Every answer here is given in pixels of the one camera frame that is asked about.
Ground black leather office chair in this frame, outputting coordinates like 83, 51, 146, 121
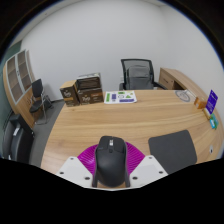
1, 113, 35, 165

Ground light wooden card holder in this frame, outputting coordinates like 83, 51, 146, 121
202, 107, 212, 121

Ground wide brown cardboard box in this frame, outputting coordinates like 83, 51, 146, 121
76, 87, 105, 106

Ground purple upright card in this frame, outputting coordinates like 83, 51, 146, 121
204, 89, 219, 116

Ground dark open cardboard box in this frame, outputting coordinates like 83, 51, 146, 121
76, 72, 102, 90

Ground small black visitor chair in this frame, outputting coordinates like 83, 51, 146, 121
29, 78, 54, 125

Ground wooden glass-door shelf cabinet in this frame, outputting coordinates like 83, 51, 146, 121
2, 49, 43, 129

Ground small green packet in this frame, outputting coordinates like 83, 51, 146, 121
209, 113, 219, 130

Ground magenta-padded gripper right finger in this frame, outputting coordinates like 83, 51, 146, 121
123, 141, 169, 188

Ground small orange-brown box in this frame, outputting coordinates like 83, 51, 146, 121
194, 95, 208, 110

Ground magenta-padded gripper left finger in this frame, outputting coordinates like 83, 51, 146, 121
55, 143, 100, 188

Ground dark grey mouse pad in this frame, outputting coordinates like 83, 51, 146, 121
147, 129, 198, 175

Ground tall brown cardboard box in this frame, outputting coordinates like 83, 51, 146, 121
59, 79, 80, 108

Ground black computer mouse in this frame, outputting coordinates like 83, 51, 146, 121
94, 135, 129, 188

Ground round white paper disc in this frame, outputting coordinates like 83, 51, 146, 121
175, 89, 192, 103

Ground white printed leaflet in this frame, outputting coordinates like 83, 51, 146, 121
103, 90, 138, 105

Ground wooden side desk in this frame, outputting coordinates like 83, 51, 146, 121
158, 67, 209, 101

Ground black mesh office chair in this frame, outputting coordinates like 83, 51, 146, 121
119, 58, 168, 91

